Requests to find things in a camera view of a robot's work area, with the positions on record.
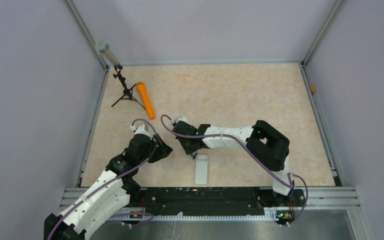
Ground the white remote control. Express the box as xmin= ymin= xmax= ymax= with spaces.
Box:
xmin=194 ymin=154 xmax=209 ymax=185

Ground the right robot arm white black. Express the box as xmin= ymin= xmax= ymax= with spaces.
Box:
xmin=170 ymin=116 xmax=294 ymax=206

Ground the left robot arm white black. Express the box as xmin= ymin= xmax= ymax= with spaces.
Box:
xmin=43 ymin=133 xmax=173 ymax=240

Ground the black mini tripod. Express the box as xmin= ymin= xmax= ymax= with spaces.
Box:
xmin=111 ymin=64 xmax=145 ymax=109

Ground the grey tube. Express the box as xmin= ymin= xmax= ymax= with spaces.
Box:
xmin=95 ymin=40 xmax=120 ymax=67

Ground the small cork piece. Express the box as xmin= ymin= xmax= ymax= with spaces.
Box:
xmin=309 ymin=83 xmax=317 ymax=94

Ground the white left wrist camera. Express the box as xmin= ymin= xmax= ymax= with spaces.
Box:
xmin=130 ymin=122 xmax=152 ymax=138

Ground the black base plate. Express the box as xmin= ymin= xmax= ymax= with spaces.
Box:
xmin=129 ymin=187 xmax=305 ymax=217

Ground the white cable duct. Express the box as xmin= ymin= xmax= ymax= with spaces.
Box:
xmin=108 ymin=210 xmax=280 ymax=222

